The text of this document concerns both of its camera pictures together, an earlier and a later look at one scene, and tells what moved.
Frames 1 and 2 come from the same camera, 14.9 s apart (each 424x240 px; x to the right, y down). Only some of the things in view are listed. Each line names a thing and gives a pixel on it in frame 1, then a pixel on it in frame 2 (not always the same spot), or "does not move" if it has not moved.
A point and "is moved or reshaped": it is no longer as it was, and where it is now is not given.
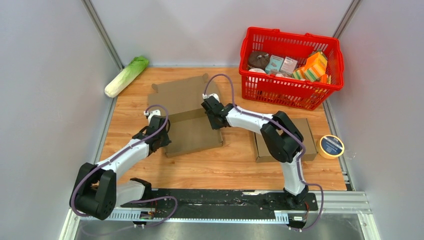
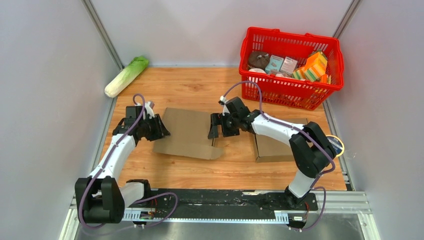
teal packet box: [275, 63] does not move
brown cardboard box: [264, 154] does not move
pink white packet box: [289, 65] does not move
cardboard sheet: [188, 130] is moved or reshaped
